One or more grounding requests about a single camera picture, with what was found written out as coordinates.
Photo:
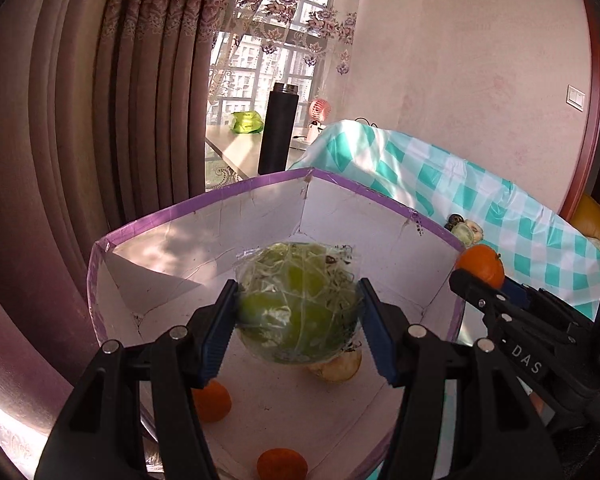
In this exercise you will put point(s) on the plastic-wrapped pale green apple half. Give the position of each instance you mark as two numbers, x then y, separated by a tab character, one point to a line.
462	234

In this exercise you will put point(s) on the floral lace curtain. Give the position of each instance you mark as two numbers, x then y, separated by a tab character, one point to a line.
280	5

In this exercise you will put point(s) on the black thermos bottle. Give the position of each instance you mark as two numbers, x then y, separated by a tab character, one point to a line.
278	130

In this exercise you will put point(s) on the white wall switch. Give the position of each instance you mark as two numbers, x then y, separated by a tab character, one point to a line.
576	97

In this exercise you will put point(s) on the red-brown wooden door frame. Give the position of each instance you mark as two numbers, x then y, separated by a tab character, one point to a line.
592	110

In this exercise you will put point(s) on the green packet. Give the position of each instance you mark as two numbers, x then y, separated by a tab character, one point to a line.
246	122

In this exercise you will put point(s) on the plastic-wrapped yellowish apple half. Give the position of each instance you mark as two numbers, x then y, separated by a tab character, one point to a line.
340	367

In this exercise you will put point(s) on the yellow cushion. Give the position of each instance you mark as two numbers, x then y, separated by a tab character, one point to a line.
590	217

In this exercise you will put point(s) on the large orange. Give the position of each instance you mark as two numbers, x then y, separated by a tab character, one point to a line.
480	262

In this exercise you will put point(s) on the plastic-wrapped brown-cored apple half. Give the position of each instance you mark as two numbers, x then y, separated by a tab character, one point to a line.
476	230

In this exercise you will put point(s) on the small pink desk fan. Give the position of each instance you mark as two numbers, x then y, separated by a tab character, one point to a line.
319	112

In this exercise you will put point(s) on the green cabbage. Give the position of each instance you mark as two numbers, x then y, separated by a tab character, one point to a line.
295	305

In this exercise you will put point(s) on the small tangerine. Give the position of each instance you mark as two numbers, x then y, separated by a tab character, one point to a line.
281	465
215	402

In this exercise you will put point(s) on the purple cardboard box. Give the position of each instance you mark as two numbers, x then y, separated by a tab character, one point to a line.
180	240

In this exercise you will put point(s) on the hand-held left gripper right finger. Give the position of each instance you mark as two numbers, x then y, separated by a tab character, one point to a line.
377	335

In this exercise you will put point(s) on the dark wrinkled passion fruit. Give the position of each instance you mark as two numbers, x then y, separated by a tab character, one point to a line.
452	219

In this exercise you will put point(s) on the light wooden desk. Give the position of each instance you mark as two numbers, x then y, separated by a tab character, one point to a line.
235	147

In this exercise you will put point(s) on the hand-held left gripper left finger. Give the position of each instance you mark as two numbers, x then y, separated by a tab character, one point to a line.
220	330

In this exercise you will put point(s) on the brown pleated curtain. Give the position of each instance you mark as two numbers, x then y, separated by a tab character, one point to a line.
80	135

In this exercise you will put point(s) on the window with grid frame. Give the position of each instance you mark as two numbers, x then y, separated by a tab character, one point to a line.
260	67

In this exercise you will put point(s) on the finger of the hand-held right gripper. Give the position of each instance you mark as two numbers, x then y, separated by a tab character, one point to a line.
475	292
514	291

